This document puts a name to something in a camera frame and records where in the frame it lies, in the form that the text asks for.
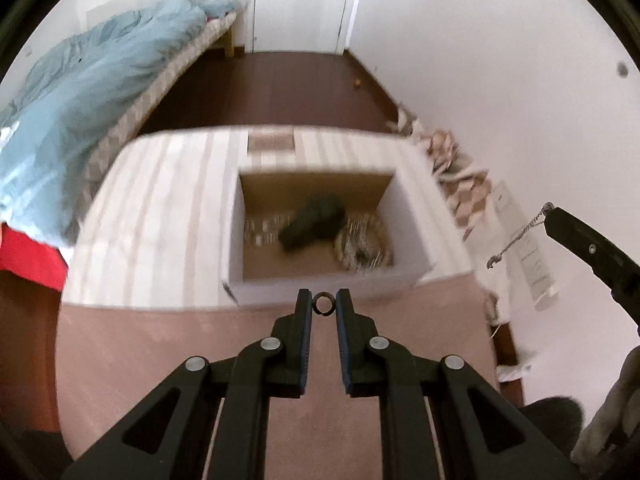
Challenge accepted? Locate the silver chain necklace with pendant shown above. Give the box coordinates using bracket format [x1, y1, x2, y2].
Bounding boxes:
[486, 201, 556, 270]

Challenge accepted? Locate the small dark ring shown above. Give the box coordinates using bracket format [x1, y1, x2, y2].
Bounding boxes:
[311, 292, 336, 317]

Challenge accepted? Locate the white power strip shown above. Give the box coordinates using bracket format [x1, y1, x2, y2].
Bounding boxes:
[487, 181, 556, 308]

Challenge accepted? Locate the pink suede cloth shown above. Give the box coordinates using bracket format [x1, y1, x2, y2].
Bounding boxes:
[55, 276, 495, 479]

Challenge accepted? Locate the beige checkered blanket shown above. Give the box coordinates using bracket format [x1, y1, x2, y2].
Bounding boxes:
[386, 103, 492, 240]

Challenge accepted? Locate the white cardboard box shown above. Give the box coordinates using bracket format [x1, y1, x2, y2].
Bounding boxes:
[222, 168, 435, 307]

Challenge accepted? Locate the black headband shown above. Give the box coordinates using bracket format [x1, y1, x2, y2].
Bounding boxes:
[279, 194, 346, 252]

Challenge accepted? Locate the red bed sheet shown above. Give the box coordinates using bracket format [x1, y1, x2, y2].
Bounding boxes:
[0, 224, 67, 292]

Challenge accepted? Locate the brown label on mattress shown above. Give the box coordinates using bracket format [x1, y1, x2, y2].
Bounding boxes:
[247, 130, 295, 153]

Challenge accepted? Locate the light blue duvet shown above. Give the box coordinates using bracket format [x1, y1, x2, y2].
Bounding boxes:
[1, 0, 241, 248]

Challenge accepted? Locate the white door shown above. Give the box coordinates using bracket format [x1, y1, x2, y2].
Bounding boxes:
[246, 0, 358, 55]

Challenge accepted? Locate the bed with patterned mattress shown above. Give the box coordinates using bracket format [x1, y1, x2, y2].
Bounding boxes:
[74, 0, 243, 223]

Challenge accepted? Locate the wooden bead bracelet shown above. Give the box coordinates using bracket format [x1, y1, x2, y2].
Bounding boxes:
[333, 211, 394, 273]

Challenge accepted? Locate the silver chain jewelry in box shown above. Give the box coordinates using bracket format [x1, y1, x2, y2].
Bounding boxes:
[244, 212, 292, 247]

